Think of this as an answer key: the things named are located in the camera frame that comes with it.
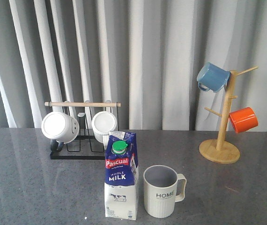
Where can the Pascual whole milk carton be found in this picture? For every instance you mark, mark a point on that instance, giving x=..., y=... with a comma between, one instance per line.
x=121, y=187

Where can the white ribbed HOME mug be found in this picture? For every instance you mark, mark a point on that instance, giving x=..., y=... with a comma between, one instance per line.
x=163, y=187

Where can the white ribbed hanging mug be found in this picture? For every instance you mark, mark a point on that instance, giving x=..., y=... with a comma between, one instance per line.
x=102, y=124

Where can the grey pleated curtain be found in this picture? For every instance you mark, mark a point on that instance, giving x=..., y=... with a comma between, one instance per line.
x=145, y=54

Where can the white smiley face mug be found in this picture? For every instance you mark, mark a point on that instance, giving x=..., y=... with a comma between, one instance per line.
x=60, y=127

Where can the blue enamel mug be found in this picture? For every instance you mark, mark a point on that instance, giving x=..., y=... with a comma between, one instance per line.
x=211, y=77

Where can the wooden mug tree stand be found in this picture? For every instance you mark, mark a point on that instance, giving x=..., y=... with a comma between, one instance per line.
x=218, y=150

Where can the orange enamel mug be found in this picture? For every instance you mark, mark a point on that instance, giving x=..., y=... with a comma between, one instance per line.
x=243, y=119

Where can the black wire mug rack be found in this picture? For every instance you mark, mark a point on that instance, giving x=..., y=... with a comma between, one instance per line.
x=84, y=146

